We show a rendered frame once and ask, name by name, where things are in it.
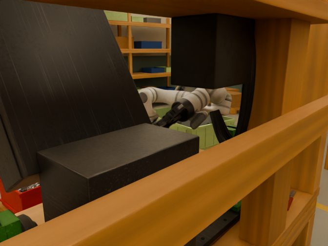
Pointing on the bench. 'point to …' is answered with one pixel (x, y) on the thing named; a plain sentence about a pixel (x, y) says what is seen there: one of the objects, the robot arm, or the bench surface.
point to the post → (306, 84)
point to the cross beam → (185, 189)
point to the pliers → (291, 198)
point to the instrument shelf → (211, 8)
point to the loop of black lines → (224, 135)
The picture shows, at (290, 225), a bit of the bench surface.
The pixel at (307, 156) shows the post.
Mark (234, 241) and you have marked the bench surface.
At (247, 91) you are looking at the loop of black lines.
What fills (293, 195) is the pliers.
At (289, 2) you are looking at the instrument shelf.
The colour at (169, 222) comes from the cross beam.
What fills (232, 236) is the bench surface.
